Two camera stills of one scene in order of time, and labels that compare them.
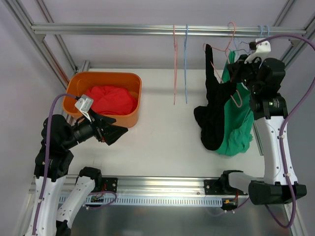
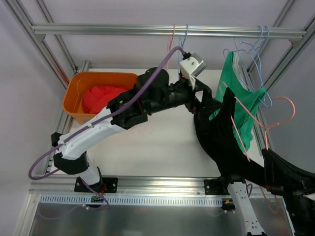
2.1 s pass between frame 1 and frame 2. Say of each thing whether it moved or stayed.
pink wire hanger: moved
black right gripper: moved
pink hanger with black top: moved
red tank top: stayed
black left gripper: moved
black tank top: moved
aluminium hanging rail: stayed
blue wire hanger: moved
